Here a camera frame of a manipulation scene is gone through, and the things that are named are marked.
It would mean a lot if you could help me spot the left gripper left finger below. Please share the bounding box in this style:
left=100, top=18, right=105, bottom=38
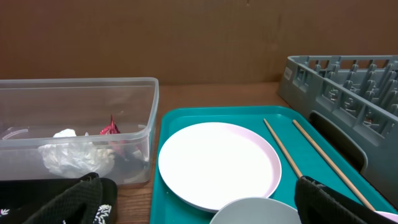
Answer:
left=0, top=172, right=119, bottom=224

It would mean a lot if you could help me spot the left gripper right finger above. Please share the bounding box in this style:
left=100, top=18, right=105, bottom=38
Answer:
left=294, top=175, right=395, bottom=224

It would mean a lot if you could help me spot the white rice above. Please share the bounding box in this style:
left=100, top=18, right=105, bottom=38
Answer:
left=1, top=204, right=114, bottom=224

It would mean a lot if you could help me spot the wooden chopstick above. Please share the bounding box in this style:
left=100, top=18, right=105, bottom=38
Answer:
left=263, top=119, right=303, bottom=179
left=292, top=119, right=376, bottom=211

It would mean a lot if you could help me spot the white tissue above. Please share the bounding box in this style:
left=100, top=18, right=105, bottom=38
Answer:
left=38, top=141, right=115, bottom=178

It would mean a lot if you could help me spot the grey bowl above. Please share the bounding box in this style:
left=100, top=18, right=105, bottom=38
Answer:
left=210, top=197, right=301, bottom=224

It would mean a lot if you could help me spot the red snack wrapper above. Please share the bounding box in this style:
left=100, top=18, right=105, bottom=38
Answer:
left=99, top=114, right=147, bottom=169

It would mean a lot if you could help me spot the teal serving tray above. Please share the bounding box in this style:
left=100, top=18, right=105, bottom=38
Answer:
left=150, top=106, right=397, bottom=224

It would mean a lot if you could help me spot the black plastic tray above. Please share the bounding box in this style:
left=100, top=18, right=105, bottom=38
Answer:
left=1, top=179, right=79, bottom=210

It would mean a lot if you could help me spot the clear plastic bin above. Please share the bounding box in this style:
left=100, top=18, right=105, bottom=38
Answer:
left=1, top=78, right=159, bottom=185

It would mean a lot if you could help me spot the grey dish rack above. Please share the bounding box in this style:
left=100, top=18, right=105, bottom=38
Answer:
left=278, top=55, right=397, bottom=206

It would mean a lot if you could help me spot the large white plate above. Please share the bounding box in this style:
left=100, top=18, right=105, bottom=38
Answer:
left=158, top=122, right=282, bottom=213

